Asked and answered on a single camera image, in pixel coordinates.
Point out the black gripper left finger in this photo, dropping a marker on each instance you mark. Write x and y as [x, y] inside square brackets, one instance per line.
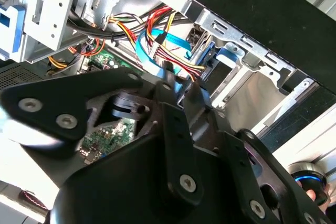
[52, 98]

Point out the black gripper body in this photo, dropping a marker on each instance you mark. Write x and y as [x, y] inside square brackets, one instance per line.
[118, 187]

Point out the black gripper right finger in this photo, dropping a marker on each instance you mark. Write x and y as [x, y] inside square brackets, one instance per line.
[275, 171]

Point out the person's hand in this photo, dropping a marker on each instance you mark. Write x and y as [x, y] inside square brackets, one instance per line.
[311, 195]

